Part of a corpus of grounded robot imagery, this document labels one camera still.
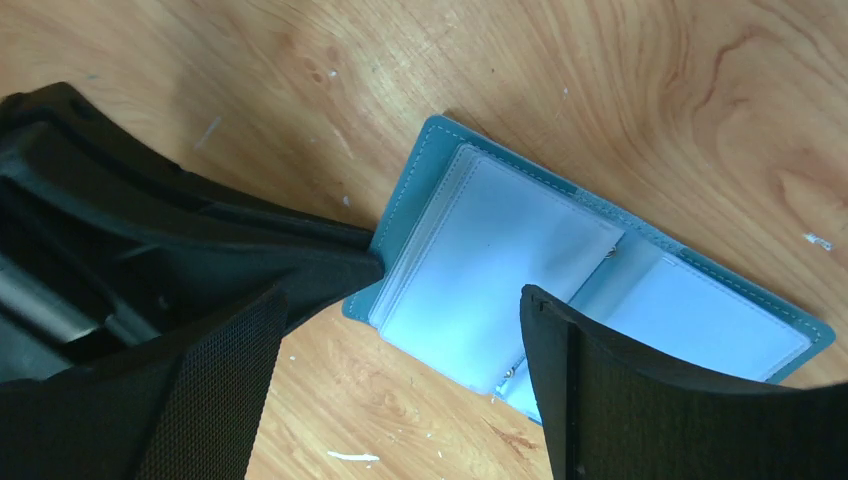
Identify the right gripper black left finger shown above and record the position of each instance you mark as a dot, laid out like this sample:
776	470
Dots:
185	405

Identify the blue card holder wallet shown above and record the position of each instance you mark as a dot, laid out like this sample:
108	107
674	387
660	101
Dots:
470	223

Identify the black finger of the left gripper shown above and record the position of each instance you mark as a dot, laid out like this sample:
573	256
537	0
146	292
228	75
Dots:
298	265

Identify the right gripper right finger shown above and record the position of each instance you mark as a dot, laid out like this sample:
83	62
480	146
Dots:
614	408

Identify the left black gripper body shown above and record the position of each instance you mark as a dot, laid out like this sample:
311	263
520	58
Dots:
106	245

